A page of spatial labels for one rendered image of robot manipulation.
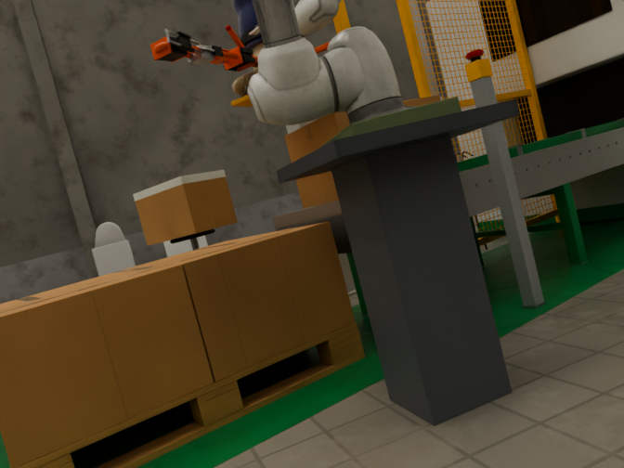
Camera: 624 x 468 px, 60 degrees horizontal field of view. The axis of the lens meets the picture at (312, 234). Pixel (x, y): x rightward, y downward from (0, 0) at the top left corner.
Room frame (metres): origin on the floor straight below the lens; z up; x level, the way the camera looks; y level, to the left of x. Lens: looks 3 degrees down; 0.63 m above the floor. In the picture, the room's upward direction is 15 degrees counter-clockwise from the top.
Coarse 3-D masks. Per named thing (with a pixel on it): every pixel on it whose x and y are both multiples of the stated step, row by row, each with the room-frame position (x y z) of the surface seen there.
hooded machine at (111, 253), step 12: (108, 228) 9.19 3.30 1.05; (120, 228) 9.28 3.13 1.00; (96, 240) 9.11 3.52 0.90; (108, 240) 9.17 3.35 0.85; (120, 240) 9.23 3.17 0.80; (96, 252) 9.06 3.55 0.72; (108, 252) 9.12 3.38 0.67; (120, 252) 9.18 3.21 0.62; (96, 264) 9.05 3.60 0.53; (108, 264) 9.10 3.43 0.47; (120, 264) 9.16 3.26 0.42; (132, 264) 9.23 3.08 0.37
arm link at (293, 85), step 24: (264, 0) 1.37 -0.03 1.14; (288, 0) 1.39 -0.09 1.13; (264, 24) 1.40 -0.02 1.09; (288, 24) 1.39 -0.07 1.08; (264, 48) 1.44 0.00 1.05; (288, 48) 1.39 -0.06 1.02; (312, 48) 1.43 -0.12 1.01; (264, 72) 1.42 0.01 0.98; (288, 72) 1.40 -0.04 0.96; (312, 72) 1.41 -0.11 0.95; (264, 96) 1.42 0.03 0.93; (288, 96) 1.41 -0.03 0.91; (312, 96) 1.42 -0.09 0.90; (336, 96) 1.44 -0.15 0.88; (264, 120) 1.47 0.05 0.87; (288, 120) 1.46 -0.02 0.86; (312, 120) 1.50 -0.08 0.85
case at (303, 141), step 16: (432, 96) 2.43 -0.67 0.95; (336, 112) 2.14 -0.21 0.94; (304, 128) 2.33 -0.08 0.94; (320, 128) 2.23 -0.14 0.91; (336, 128) 2.14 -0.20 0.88; (288, 144) 2.46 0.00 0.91; (304, 144) 2.35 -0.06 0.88; (320, 144) 2.25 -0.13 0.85; (320, 176) 2.30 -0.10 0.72; (304, 192) 2.43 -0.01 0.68; (320, 192) 2.32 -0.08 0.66; (336, 192) 2.23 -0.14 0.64; (304, 208) 2.46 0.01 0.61
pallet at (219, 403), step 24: (336, 336) 2.01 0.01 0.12; (336, 360) 1.99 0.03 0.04; (216, 384) 1.74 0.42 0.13; (288, 384) 1.90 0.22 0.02; (168, 408) 1.65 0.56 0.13; (192, 408) 1.76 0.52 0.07; (216, 408) 1.73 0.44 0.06; (240, 408) 1.77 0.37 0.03; (192, 432) 1.69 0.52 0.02; (48, 456) 1.46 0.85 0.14; (120, 456) 1.64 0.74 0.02; (144, 456) 1.59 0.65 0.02
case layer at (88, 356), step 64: (192, 256) 2.05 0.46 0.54; (256, 256) 1.88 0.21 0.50; (320, 256) 2.02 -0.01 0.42; (0, 320) 1.46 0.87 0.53; (64, 320) 1.54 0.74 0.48; (128, 320) 1.63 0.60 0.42; (192, 320) 1.73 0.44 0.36; (256, 320) 1.85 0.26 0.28; (320, 320) 1.98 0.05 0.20; (0, 384) 1.43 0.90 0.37; (64, 384) 1.51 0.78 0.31; (128, 384) 1.60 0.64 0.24; (192, 384) 1.70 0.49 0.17
